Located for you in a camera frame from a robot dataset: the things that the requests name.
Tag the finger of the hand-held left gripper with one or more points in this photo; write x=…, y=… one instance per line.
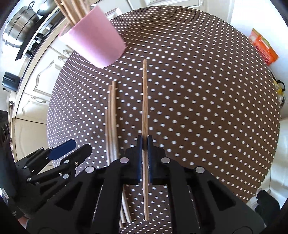
x=61, y=149
x=78, y=155

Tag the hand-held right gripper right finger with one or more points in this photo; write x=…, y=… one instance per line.
x=149, y=157

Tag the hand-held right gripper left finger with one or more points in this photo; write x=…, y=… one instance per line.
x=140, y=157

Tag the bundle of wooden chopsticks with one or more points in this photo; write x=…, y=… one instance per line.
x=111, y=117

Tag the pink cup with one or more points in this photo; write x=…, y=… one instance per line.
x=96, y=38

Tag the brown polka dot tablecloth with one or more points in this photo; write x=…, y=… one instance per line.
x=191, y=101

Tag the black container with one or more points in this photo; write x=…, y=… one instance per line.
x=10, y=81

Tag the black stove top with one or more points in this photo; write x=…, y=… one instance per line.
x=29, y=48

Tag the steel stockpot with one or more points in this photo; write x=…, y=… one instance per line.
x=20, y=27

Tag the steel wok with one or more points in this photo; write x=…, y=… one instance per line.
x=46, y=7

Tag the black yellow bag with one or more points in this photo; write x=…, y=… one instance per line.
x=280, y=90

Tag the orange rice bag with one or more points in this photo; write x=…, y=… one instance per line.
x=265, y=50

